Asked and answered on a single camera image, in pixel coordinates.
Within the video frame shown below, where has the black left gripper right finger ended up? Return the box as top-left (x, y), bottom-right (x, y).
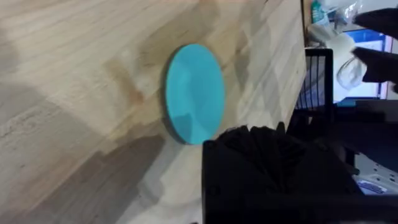
top-left (275, 121), bottom-right (363, 195)

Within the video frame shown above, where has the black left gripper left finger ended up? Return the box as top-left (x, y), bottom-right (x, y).
top-left (215, 124), bottom-right (278, 194)

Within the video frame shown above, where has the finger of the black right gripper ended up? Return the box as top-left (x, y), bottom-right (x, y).
top-left (353, 7), bottom-right (398, 40)
top-left (351, 46), bottom-right (398, 94)

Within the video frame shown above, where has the blue and white box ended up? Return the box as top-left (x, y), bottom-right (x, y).
top-left (333, 28), bottom-right (393, 104)

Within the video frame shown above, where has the clear plastic bag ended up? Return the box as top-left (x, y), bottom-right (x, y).
top-left (307, 0), bottom-right (368, 91)

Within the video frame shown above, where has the grey metal plate with label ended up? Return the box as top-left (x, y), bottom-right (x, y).
top-left (353, 152), bottom-right (398, 196)

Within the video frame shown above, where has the blue round plate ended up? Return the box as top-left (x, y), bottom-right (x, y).
top-left (164, 43), bottom-right (226, 146)

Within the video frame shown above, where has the black wire dish rack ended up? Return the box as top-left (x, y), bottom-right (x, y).
top-left (287, 47), bottom-right (398, 156)

